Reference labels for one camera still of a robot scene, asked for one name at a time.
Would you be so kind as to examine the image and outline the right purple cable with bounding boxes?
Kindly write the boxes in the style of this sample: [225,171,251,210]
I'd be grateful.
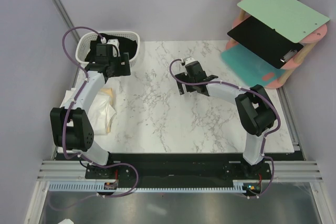
[170,58,279,200]

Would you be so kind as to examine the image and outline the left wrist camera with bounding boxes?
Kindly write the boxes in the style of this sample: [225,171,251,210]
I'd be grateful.
[101,37,120,57]

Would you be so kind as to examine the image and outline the black clipboard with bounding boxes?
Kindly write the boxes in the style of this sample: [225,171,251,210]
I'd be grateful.
[227,16,303,69]

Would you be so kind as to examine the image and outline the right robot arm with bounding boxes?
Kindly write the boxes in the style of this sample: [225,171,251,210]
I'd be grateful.
[169,57,280,179]

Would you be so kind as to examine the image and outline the white paper scrap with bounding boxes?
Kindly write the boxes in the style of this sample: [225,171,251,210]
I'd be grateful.
[58,219,74,224]

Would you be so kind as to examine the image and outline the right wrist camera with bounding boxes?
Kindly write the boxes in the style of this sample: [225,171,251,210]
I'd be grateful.
[181,57,196,66]

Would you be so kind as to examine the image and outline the pink wooden shelf rack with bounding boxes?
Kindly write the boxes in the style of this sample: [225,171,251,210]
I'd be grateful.
[221,0,330,89]

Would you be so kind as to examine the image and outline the teal cutting board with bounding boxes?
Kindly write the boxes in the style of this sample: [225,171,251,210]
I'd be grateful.
[221,44,285,87]

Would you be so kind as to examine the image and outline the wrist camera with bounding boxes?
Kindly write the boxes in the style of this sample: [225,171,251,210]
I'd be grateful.
[101,37,120,57]
[181,57,196,66]

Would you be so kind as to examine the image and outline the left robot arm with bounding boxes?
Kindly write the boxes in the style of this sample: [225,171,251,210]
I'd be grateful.
[50,44,131,178]

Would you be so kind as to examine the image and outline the black t shirts in basket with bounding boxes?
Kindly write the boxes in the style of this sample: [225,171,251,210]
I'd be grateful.
[84,32,139,63]

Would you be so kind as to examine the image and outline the folded white t shirt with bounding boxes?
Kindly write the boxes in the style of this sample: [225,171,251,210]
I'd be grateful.
[59,89,117,135]

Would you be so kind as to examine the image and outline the white slotted cable duct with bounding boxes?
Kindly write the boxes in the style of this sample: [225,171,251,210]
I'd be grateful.
[48,181,246,193]

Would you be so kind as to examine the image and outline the white plastic laundry basket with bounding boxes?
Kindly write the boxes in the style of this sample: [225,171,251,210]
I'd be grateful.
[75,31,141,70]

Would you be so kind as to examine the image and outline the green mint board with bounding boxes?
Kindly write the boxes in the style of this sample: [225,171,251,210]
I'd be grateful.
[237,0,330,43]

